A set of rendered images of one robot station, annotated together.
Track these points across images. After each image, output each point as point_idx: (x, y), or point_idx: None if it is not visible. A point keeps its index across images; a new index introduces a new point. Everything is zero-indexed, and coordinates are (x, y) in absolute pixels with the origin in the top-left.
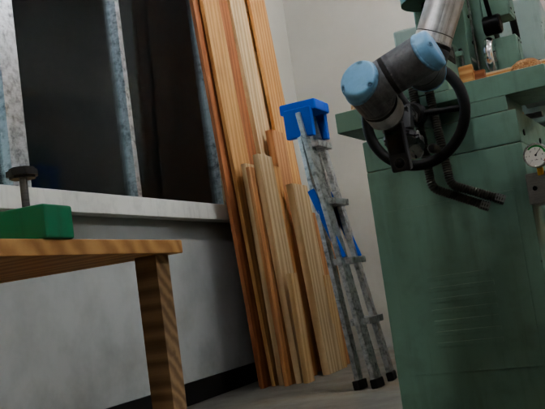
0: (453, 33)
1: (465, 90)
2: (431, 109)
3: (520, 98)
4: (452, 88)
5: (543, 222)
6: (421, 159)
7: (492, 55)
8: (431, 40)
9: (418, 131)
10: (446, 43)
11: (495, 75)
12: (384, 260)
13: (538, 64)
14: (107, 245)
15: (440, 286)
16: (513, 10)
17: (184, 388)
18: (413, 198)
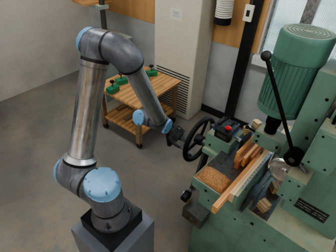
0: (152, 121)
1: (183, 147)
2: (193, 142)
3: None
4: (203, 146)
5: (212, 228)
6: (196, 153)
7: (269, 166)
8: (136, 115)
9: (182, 142)
10: (151, 121)
11: (209, 161)
12: None
13: (195, 175)
14: (118, 99)
15: None
16: (325, 168)
17: (138, 129)
18: None
